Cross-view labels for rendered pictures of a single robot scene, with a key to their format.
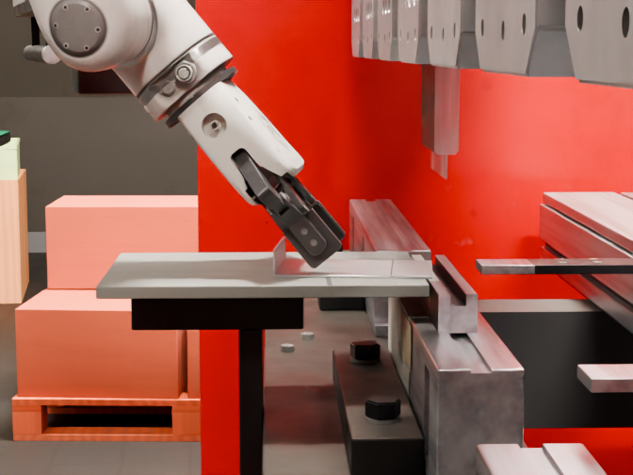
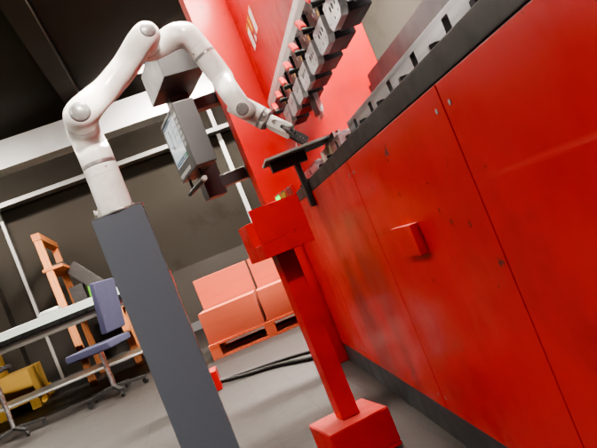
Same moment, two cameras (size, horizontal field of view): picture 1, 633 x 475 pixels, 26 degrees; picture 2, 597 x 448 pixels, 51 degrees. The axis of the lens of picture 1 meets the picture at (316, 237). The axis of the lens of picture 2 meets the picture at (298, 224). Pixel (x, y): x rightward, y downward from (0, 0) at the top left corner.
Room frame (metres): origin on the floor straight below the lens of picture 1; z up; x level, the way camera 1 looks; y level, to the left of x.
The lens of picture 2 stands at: (-1.26, 0.38, 0.68)
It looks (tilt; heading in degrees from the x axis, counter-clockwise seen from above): 1 degrees up; 354
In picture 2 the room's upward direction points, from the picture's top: 22 degrees counter-clockwise
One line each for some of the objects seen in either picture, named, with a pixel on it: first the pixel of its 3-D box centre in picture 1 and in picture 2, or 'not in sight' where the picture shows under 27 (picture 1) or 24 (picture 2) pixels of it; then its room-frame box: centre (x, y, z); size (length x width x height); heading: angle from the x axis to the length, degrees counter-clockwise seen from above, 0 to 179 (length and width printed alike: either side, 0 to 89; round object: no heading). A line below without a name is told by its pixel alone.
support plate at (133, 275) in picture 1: (264, 273); (295, 152); (1.15, 0.04, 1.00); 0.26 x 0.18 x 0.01; 92
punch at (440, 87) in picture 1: (439, 117); (317, 107); (1.16, -0.10, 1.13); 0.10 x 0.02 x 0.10; 2
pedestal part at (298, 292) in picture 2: not in sight; (314, 333); (0.69, 0.26, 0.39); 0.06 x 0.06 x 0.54; 13
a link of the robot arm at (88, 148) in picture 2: not in sight; (88, 138); (1.07, 0.74, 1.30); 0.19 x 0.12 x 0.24; 12
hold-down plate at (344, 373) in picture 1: (372, 404); not in sight; (1.12, -0.05, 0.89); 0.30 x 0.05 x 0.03; 2
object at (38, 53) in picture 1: (40, 39); (195, 182); (2.39, 0.48, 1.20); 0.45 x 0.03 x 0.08; 16
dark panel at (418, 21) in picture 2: not in sight; (417, 82); (1.41, -0.61, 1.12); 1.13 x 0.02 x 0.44; 2
